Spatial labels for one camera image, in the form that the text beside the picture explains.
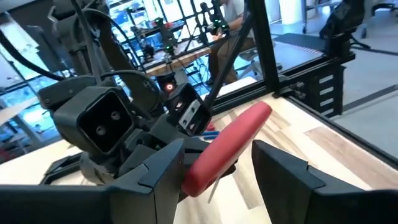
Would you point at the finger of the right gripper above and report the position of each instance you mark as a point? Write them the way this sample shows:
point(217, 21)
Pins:
point(192, 149)
point(228, 169)

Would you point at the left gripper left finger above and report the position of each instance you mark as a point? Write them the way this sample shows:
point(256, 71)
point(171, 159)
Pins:
point(93, 205)

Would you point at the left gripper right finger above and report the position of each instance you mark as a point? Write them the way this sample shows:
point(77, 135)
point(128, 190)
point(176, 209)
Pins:
point(311, 205)

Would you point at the black background robot arm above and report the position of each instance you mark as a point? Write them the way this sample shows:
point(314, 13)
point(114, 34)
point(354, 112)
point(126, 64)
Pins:
point(166, 37)

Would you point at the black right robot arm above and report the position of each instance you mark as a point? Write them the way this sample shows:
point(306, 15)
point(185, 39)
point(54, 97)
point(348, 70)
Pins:
point(87, 46)

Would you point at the background wooden table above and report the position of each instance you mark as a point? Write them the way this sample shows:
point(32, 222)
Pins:
point(186, 59)

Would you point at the person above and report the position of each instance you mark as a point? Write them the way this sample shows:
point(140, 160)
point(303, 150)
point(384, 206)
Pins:
point(220, 56)

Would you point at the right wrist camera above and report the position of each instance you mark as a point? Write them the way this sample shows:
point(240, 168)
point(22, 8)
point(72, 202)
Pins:
point(105, 121)

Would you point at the black aluminium rig frame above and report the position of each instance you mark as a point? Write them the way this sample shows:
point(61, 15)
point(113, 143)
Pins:
point(264, 46)

